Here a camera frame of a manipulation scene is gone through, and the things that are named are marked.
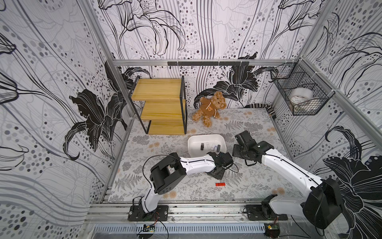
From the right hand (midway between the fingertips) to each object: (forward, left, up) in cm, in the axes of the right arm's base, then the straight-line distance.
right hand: (238, 150), depth 85 cm
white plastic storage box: (+11, +26, -8) cm, 29 cm away
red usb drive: (-16, +11, -9) cm, 22 cm away
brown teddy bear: (+35, +15, 0) cm, 38 cm away
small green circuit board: (-38, +46, -12) cm, 61 cm away
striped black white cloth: (+43, -35, -10) cm, 56 cm away
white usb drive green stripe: (+7, +15, -9) cm, 19 cm away
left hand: (-11, +13, -11) cm, 21 cm away
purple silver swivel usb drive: (+6, +12, -9) cm, 16 cm away
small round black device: (-37, -12, -12) cm, 41 cm away
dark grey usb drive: (+8, +21, -10) cm, 24 cm away
